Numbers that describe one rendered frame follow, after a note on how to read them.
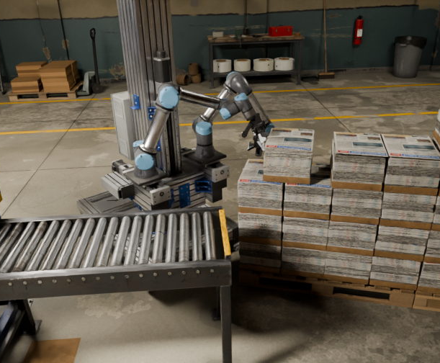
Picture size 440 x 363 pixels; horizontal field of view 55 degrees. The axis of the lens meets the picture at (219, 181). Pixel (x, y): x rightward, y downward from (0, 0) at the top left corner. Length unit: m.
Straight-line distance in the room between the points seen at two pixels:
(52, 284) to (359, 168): 1.74
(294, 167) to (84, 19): 7.13
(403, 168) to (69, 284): 1.86
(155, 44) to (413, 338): 2.41
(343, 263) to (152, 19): 1.97
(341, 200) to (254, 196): 0.53
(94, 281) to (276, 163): 1.25
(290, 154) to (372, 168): 0.47
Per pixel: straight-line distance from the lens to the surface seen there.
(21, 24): 9.51
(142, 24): 2.79
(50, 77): 8.39
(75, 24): 9.21
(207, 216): 2.33
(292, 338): 2.76
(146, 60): 2.82
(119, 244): 2.18
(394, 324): 2.99
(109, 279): 2.03
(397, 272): 2.94
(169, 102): 2.48
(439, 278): 3.01
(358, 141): 2.69
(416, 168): 2.60
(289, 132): 2.79
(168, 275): 1.99
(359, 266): 2.90
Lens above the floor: 2.00
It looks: 26 degrees down
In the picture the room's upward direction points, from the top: 2 degrees counter-clockwise
